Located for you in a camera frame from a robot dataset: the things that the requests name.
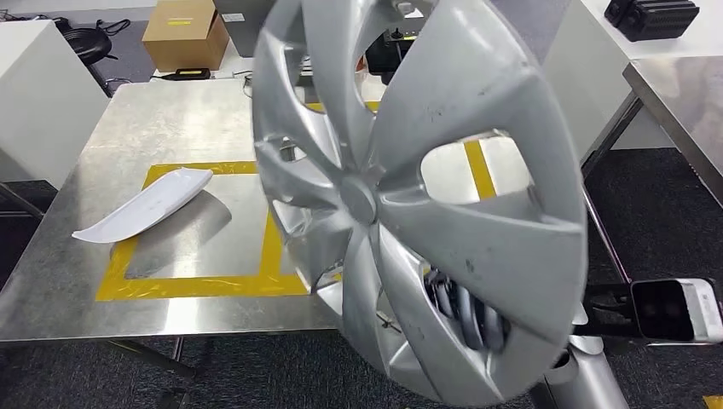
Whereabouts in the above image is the black yellow-labelled device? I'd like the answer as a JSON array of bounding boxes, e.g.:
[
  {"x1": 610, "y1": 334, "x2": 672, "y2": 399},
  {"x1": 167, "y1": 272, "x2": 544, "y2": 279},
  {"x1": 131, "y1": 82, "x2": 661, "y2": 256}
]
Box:
[{"x1": 151, "y1": 67, "x2": 212, "y2": 82}]

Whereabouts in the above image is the black left camera bracket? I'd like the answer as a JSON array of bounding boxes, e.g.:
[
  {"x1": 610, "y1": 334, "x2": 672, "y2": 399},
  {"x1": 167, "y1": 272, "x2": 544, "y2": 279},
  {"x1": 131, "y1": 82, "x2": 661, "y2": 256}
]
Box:
[{"x1": 157, "y1": 387, "x2": 191, "y2": 409}]

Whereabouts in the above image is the black right camera bracket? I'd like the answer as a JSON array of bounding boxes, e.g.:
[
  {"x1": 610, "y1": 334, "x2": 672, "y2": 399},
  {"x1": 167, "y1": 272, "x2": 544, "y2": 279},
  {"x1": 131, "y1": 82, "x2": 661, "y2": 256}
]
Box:
[{"x1": 581, "y1": 282, "x2": 644, "y2": 340}]

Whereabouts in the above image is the white cabinet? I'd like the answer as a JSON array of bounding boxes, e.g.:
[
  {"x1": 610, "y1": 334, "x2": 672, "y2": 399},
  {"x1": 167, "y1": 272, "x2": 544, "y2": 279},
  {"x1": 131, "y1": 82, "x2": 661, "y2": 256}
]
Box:
[{"x1": 0, "y1": 20, "x2": 112, "y2": 191}]

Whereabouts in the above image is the brown cardboard box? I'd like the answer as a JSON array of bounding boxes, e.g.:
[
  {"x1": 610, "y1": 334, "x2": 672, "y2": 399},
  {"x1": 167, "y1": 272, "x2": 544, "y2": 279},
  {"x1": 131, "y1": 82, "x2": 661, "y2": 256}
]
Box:
[{"x1": 141, "y1": 0, "x2": 232, "y2": 73}]

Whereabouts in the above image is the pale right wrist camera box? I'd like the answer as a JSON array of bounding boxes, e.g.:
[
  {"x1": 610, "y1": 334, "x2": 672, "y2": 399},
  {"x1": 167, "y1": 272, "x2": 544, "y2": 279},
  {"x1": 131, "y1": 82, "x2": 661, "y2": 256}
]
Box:
[{"x1": 630, "y1": 277, "x2": 723, "y2": 345}]

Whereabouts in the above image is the black round stool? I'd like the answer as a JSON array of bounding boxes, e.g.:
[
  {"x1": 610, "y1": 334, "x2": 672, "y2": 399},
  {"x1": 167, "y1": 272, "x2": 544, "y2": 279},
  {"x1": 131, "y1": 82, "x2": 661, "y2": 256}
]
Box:
[{"x1": 53, "y1": 18, "x2": 132, "y2": 66}]

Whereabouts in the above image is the black equipment box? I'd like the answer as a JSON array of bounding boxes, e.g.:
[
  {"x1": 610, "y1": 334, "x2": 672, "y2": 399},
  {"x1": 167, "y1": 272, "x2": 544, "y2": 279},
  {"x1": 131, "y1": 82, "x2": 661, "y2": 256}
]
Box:
[{"x1": 365, "y1": 26, "x2": 424, "y2": 86}]

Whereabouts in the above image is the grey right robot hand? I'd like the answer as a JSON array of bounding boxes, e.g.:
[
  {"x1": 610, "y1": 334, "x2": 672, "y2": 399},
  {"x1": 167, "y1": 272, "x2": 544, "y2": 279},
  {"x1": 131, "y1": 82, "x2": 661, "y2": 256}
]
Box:
[{"x1": 423, "y1": 269, "x2": 512, "y2": 355}]

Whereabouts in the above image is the white table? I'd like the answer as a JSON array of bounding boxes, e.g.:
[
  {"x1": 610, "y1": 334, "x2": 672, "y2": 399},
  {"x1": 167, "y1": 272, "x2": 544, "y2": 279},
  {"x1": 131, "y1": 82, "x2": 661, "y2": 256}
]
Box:
[{"x1": 541, "y1": 0, "x2": 723, "y2": 163}]

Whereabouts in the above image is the black ribbed case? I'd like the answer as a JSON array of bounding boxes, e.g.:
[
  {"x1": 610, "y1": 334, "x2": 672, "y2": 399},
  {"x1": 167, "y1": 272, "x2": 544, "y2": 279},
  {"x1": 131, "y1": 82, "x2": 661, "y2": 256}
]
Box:
[{"x1": 603, "y1": 0, "x2": 702, "y2": 43}]

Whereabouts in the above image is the silver plastic wheel cover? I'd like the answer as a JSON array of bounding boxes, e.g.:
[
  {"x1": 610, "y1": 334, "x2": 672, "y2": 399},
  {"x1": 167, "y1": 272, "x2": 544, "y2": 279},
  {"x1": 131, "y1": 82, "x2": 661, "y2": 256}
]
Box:
[{"x1": 252, "y1": 0, "x2": 589, "y2": 407}]

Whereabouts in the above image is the black camera bracket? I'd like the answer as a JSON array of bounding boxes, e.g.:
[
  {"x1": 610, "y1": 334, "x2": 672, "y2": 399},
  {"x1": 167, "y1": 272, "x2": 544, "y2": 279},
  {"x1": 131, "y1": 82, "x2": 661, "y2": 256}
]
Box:
[
  {"x1": 157, "y1": 387, "x2": 191, "y2": 409},
  {"x1": 581, "y1": 282, "x2": 644, "y2": 340}
]

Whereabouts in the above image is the steel workbench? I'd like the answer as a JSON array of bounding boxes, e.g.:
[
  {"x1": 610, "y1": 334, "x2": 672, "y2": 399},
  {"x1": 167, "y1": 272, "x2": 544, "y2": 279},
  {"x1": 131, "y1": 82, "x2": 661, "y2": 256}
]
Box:
[
  {"x1": 580, "y1": 55, "x2": 723, "y2": 209},
  {"x1": 0, "y1": 180, "x2": 46, "y2": 222},
  {"x1": 0, "y1": 78, "x2": 633, "y2": 379}
]

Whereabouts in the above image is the white plastic car part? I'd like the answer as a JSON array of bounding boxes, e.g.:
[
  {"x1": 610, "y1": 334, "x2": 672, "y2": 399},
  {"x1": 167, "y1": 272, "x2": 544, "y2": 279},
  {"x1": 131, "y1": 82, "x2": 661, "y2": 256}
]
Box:
[{"x1": 72, "y1": 166, "x2": 215, "y2": 245}]

